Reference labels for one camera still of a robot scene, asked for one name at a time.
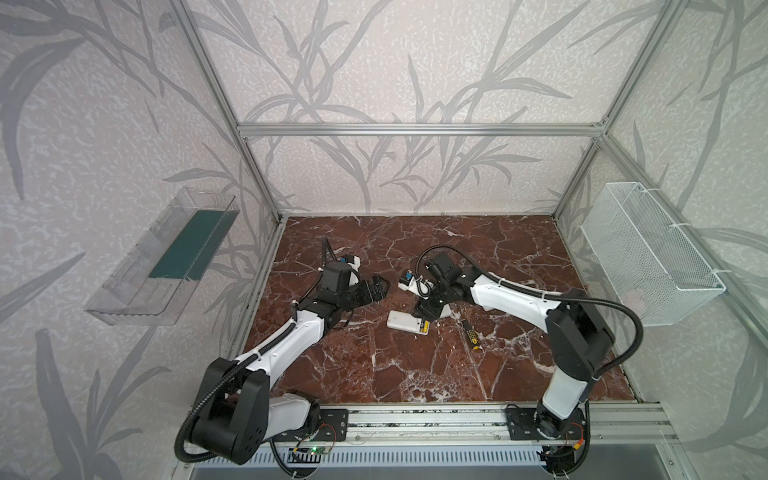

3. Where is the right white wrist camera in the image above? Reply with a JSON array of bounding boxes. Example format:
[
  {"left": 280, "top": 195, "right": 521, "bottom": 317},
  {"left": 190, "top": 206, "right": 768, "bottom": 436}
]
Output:
[{"left": 398, "top": 270, "right": 433, "bottom": 298}]

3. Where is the white wire mesh basket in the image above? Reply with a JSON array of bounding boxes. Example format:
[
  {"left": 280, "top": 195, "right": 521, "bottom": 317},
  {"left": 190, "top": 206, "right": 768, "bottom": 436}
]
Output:
[{"left": 581, "top": 182, "right": 726, "bottom": 326}]

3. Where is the clear plastic wall bin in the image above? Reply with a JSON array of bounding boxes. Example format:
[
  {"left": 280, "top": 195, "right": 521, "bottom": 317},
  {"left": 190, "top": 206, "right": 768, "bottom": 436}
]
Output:
[{"left": 85, "top": 187, "right": 240, "bottom": 326}]

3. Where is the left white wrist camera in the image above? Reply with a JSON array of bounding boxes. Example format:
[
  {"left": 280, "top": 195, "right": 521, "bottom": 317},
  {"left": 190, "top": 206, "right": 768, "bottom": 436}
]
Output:
[{"left": 338, "top": 254, "right": 361, "bottom": 271}]

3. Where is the black yellow screwdriver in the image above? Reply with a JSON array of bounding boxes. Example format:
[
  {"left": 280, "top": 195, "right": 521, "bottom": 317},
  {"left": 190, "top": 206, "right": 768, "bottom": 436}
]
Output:
[{"left": 462, "top": 320, "right": 480, "bottom": 350}]

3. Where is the aluminium frame crossbar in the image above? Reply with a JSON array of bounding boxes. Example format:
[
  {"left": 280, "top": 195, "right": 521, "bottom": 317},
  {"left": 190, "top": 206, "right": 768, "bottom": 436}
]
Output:
[{"left": 237, "top": 123, "right": 603, "bottom": 138}]

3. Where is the aluminium mounting rail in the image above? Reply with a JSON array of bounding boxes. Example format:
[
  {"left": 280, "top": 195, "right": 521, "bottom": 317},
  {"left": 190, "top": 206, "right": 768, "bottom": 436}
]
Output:
[{"left": 173, "top": 401, "right": 679, "bottom": 448}]

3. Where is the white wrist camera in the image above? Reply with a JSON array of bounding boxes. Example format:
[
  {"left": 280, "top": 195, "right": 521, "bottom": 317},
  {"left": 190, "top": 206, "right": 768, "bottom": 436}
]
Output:
[
  {"left": 398, "top": 270, "right": 433, "bottom": 298},
  {"left": 338, "top": 254, "right": 361, "bottom": 271}
]

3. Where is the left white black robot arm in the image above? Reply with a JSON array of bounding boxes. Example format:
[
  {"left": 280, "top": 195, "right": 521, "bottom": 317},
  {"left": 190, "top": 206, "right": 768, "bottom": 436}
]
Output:
[{"left": 174, "top": 261, "right": 391, "bottom": 465}]

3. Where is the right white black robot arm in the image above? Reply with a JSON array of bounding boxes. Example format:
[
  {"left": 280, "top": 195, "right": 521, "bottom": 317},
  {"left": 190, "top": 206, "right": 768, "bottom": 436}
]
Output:
[{"left": 398, "top": 245, "right": 644, "bottom": 439}]

